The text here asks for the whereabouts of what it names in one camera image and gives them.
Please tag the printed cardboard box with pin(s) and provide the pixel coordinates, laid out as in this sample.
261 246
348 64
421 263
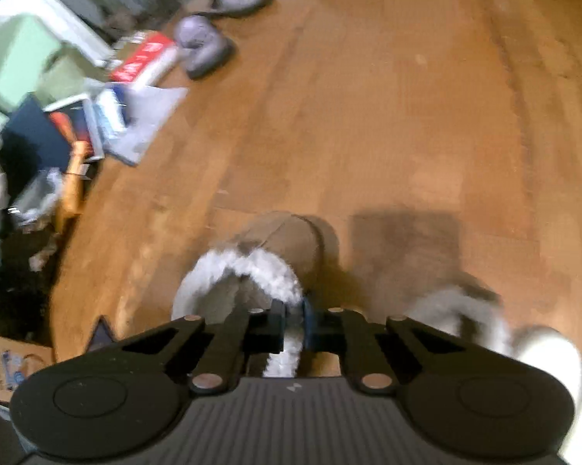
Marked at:
10 363

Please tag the dark blue book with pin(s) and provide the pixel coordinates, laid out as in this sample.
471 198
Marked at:
34 140

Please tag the purple slipper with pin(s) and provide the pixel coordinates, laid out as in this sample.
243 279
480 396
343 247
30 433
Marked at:
242 0
204 43

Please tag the cream slide sandal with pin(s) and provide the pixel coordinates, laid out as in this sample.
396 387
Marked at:
547 373

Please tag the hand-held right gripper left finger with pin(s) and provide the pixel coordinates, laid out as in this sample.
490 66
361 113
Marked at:
277 329

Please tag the brown fleece-lined slipper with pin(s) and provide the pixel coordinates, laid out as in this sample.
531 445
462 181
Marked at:
281 247
446 305

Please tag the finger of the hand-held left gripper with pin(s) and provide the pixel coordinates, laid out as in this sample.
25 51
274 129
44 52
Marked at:
99 336

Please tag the red and white packet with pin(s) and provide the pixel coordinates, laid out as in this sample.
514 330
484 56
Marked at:
145 58

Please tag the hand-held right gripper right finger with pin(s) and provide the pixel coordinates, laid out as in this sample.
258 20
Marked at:
309 324

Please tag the clear plastic bag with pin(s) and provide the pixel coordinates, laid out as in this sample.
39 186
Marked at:
145 121

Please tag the green and white box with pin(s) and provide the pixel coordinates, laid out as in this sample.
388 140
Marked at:
24 53

